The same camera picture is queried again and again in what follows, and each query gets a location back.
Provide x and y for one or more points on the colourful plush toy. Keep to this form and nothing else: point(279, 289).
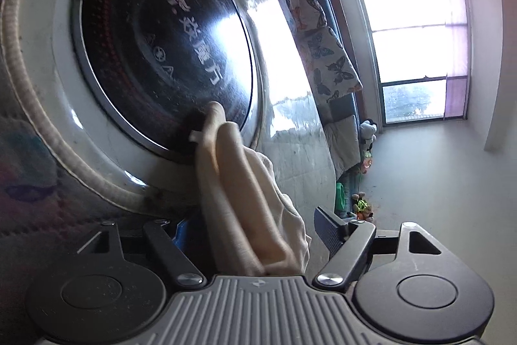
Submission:
point(366, 163)

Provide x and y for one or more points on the purple roller blind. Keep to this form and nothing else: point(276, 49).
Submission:
point(456, 46)

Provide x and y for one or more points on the black round induction cooktop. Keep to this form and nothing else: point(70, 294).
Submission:
point(153, 38)

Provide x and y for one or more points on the large butterfly print pillow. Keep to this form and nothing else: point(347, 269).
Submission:
point(335, 66)

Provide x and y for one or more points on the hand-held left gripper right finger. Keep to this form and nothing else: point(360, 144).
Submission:
point(329, 232)

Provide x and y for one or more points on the panda plush toy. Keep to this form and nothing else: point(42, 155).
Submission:
point(367, 130)

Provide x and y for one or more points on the brown bear plush toy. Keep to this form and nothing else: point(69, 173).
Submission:
point(357, 213)

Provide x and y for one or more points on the window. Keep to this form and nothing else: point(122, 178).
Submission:
point(408, 46)

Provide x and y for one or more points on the small butterfly print pillow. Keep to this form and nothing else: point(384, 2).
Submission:
point(291, 5)

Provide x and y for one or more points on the grey pillow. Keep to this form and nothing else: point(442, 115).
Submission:
point(343, 147)

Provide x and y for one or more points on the green bowl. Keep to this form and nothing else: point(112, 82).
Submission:
point(341, 195)

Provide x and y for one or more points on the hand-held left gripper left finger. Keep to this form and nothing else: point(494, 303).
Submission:
point(185, 234)

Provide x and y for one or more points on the cream yellow garment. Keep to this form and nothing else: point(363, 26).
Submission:
point(242, 199)

